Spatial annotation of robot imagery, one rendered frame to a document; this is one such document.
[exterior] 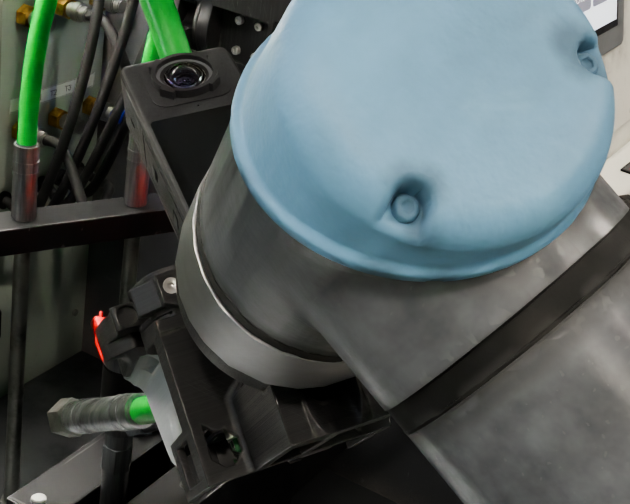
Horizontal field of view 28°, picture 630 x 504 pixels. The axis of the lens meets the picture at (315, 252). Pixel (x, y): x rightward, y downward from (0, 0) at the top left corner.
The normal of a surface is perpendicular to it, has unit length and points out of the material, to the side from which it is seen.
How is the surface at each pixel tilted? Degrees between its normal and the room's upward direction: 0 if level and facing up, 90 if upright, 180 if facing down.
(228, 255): 109
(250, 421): 103
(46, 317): 90
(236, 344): 121
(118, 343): 74
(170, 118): 18
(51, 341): 90
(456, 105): 45
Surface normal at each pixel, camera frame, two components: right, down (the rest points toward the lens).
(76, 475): 0.15, -0.88
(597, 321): 0.19, -0.26
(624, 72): 0.86, 0.12
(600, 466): -0.24, 0.10
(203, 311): -0.83, 0.43
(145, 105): 0.00, -0.73
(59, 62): 0.85, 0.34
